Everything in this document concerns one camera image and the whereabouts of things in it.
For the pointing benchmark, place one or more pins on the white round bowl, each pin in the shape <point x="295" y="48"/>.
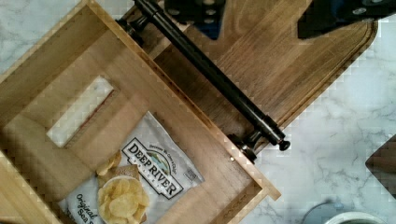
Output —
<point x="338" y="213"/>

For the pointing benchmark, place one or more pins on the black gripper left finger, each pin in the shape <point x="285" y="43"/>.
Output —
<point x="205" y="15"/>

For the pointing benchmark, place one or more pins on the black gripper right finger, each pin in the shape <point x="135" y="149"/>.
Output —
<point x="324" y="16"/>

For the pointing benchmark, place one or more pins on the dark metal drawer handle bar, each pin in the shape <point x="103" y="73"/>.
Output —
<point x="264" y="126"/>

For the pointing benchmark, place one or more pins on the dark brown corner object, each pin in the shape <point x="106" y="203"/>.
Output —
<point x="382" y="164"/>

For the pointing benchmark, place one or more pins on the white Deep River chips bag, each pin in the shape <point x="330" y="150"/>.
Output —
<point x="138" y="184"/>

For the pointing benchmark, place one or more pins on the light wooden drawer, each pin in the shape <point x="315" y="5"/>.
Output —
<point x="36" y="90"/>

